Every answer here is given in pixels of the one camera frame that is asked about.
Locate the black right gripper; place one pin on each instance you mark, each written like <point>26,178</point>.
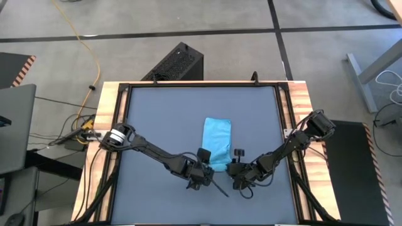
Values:
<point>245,174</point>

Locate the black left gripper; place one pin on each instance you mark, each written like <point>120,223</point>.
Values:
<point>201,175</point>

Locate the light blue microfiber towel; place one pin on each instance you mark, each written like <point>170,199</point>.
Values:
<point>216,138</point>

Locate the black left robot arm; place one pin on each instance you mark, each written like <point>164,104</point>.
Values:
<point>150,150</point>

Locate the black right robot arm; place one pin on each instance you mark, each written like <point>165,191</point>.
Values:
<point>292,144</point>

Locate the large black striped-edge mat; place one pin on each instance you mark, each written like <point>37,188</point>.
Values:
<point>351,175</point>

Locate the black computer tower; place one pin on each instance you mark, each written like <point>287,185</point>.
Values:
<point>179,62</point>

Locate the black power strip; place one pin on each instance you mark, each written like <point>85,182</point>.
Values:
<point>73,135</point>

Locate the grey metal desk leg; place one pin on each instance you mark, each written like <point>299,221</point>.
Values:
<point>361,81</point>

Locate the black computer mouse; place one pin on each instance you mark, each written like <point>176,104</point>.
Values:
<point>15,220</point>

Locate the grey laptop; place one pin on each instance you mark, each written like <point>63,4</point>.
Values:
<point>15,125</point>

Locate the wooden desk top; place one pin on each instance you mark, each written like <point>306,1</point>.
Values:
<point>396,7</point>

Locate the small black striped-edge mat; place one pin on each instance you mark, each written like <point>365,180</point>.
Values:
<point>12,67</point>

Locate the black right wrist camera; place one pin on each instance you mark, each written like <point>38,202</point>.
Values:
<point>239,152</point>

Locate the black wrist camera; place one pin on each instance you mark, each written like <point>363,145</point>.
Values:
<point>204,155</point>
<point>239,152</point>

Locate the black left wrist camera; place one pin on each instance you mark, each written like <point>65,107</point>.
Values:
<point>204,155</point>

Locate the black aluminium table frame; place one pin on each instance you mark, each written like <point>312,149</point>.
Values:
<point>204,84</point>

